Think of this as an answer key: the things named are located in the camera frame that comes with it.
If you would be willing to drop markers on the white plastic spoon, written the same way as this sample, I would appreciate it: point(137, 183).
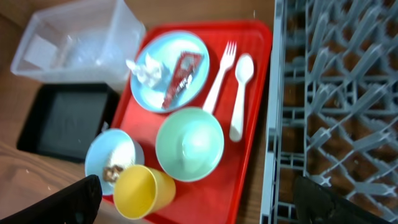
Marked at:
point(244, 72)

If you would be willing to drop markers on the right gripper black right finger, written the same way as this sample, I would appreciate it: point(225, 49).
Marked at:
point(316, 204)

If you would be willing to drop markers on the black waste tray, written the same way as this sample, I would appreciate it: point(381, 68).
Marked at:
point(65, 119)

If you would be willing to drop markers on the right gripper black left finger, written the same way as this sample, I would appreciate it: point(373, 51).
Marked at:
point(76, 204)

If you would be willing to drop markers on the red serving tray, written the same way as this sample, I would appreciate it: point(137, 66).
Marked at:
point(215, 199)

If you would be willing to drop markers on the food scraps with rice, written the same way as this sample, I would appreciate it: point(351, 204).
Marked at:
point(119, 160)

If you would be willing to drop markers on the grey dishwasher rack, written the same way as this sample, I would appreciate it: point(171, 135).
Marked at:
point(332, 105)

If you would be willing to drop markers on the white napkin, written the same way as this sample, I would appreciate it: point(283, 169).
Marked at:
point(149, 73)

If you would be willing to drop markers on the light blue small bowl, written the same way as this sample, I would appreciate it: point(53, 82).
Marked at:
point(102, 147)

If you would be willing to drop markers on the red ketchup packet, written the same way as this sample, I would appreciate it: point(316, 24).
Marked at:
point(186, 65)

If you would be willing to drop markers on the mint green bowl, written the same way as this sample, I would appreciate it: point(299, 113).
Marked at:
point(189, 144)

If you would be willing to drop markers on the yellow plastic cup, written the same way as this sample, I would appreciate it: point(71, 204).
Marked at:
point(142, 190)

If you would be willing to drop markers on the clear plastic bin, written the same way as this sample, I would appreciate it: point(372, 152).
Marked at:
point(80, 42)

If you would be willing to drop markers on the light blue plate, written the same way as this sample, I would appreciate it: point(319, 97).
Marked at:
point(166, 49)

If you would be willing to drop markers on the white plastic fork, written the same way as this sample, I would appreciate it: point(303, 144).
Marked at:
point(226, 63)

